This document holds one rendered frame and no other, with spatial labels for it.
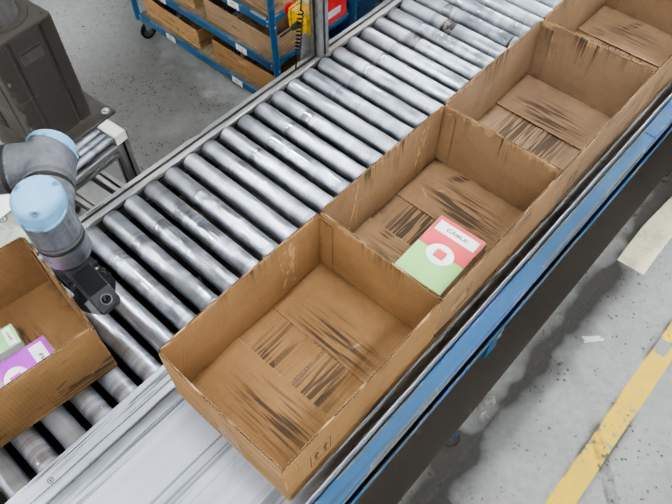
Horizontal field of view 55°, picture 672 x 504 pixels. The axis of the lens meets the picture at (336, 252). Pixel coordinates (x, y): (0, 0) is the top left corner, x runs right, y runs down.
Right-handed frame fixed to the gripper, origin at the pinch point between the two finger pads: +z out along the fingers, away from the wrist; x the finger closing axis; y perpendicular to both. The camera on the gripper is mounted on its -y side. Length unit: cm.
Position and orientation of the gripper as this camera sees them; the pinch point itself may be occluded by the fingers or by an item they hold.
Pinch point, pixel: (106, 311)
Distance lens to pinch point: 147.6
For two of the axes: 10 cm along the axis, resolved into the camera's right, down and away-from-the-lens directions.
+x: -6.7, 6.1, -4.2
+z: 0.1, 5.7, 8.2
